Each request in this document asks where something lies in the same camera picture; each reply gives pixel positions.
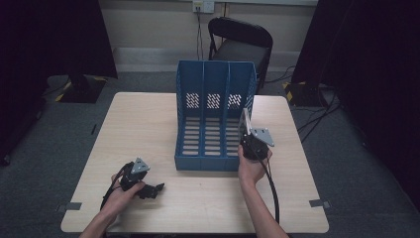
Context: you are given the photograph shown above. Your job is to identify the grey tape strip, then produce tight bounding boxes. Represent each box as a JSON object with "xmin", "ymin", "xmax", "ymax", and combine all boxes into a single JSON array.
[
  {"xmin": 55, "ymin": 201, "xmax": 83, "ymax": 213},
  {"xmin": 308, "ymin": 198, "xmax": 333, "ymax": 209}
]

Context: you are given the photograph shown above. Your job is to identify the green leaf picture book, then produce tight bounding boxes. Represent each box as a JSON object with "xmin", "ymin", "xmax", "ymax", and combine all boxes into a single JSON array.
[{"xmin": 238, "ymin": 107, "xmax": 254, "ymax": 137}]

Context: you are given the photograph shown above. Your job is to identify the white wall socket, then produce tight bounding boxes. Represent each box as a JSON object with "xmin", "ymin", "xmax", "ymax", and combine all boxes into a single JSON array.
[{"xmin": 192, "ymin": 0, "xmax": 216, "ymax": 15}]

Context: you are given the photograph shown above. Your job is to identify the black floor cables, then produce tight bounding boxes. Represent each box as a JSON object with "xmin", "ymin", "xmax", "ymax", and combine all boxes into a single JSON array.
[{"xmin": 263, "ymin": 64, "xmax": 344, "ymax": 144}]

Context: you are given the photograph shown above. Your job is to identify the black wall socket cable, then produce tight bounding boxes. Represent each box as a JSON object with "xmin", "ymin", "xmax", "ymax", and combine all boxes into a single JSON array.
[{"xmin": 196, "ymin": 9, "xmax": 205, "ymax": 61}]

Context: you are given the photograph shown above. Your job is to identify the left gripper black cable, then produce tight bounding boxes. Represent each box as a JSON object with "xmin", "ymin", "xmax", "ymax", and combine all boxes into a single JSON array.
[{"xmin": 100, "ymin": 163, "xmax": 129, "ymax": 211}]

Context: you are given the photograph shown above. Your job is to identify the dark curtain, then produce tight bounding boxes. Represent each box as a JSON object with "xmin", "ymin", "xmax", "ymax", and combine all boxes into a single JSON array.
[
  {"xmin": 0, "ymin": 0, "xmax": 119, "ymax": 167},
  {"xmin": 291, "ymin": 0, "xmax": 420, "ymax": 212}
]

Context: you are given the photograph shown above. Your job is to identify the black yellow striped stand base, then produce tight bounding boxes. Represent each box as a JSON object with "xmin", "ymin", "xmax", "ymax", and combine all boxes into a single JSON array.
[{"xmin": 282, "ymin": 80, "xmax": 327, "ymax": 108}]

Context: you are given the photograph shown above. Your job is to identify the black folding chair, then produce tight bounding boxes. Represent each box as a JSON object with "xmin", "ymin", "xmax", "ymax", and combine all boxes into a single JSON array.
[{"xmin": 207, "ymin": 16, "xmax": 274, "ymax": 94}]

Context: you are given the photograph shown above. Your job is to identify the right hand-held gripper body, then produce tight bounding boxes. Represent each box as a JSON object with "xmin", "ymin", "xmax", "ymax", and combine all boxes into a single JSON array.
[{"xmin": 239, "ymin": 127, "xmax": 276, "ymax": 163}]

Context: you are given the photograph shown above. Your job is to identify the blue plastic file rack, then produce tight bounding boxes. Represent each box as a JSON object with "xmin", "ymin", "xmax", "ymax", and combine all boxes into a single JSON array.
[{"xmin": 173, "ymin": 59, "xmax": 259, "ymax": 173}]

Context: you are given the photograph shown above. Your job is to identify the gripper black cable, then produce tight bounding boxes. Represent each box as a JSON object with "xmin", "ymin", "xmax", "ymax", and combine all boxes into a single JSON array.
[
  {"xmin": 100, "ymin": 163, "xmax": 129, "ymax": 211},
  {"xmin": 250, "ymin": 143, "xmax": 281, "ymax": 225}
]

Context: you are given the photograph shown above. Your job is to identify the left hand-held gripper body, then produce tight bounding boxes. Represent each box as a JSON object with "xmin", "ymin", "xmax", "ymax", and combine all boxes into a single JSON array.
[{"xmin": 119, "ymin": 157, "xmax": 152, "ymax": 193}]

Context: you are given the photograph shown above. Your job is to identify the person's right hand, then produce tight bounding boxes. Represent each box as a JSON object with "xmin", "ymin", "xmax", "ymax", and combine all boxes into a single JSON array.
[{"xmin": 237, "ymin": 144, "xmax": 273, "ymax": 188}]

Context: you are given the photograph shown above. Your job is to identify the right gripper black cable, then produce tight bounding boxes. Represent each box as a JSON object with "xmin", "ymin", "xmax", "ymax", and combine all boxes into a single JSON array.
[{"xmin": 250, "ymin": 143, "xmax": 281, "ymax": 225}]

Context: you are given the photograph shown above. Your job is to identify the person's left hand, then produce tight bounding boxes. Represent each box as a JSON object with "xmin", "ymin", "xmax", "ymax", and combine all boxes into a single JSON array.
[{"xmin": 104, "ymin": 173, "xmax": 147, "ymax": 214}]

